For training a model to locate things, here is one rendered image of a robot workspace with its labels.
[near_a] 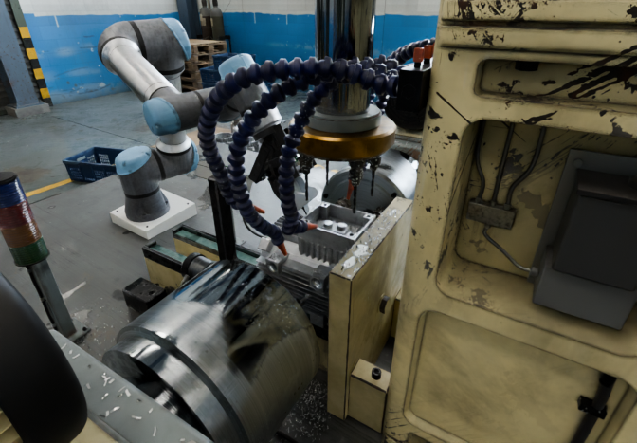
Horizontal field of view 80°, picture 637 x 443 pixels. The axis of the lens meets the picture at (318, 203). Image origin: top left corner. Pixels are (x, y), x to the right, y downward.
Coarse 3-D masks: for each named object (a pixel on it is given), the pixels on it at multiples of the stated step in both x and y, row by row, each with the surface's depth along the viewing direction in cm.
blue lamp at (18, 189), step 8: (8, 184) 71; (16, 184) 73; (0, 192) 71; (8, 192) 71; (16, 192) 73; (24, 192) 75; (0, 200) 71; (8, 200) 72; (16, 200) 73; (0, 208) 72
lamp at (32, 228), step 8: (32, 224) 77; (8, 232) 74; (16, 232) 75; (24, 232) 76; (32, 232) 77; (40, 232) 79; (8, 240) 75; (16, 240) 75; (24, 240) 76; (32, 240) 77
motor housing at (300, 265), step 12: (300, 216) 82; (288, 240) 76; (264, 252) 77; (288, 252) 75; (264, 264) 75; (288, 264) 73; (300, 264) 73; (312, 264) 72; (324, 264) 71; (276, 276) 74; (288, 276) 73; (300, 276) 72; (288, 288) 74; (300, 288) 73; (312, 288) 71; (312, 300) 71; (324, 300) 70; (324, 312) 72
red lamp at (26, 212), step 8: (24, 200) 75; (8, 208) 72; (16, 208) 73; (24, 208) 75; (0, 216) 72; (8, 216) 73; (16, 216) 74; (24, 216) 75; (32, 216) 77; (0, 224) 74; (8, 224) 73; (16, 224) 74; (24, 224) 75
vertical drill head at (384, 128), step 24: (336, 0) 51; (360, 0) 51; (336, 24) 52; (360, 24) 53; (336, 48) 54; (360, 48) 54; (336, 96) 57; (360, 96) 58; (312, 120) 59; (336, 120) 57; (360, 120) 57; (384, 120) 64; (312, 144) 57; (336, 144) 56; (360, 144) 56; (384, 144) 58; (360, 168) 60
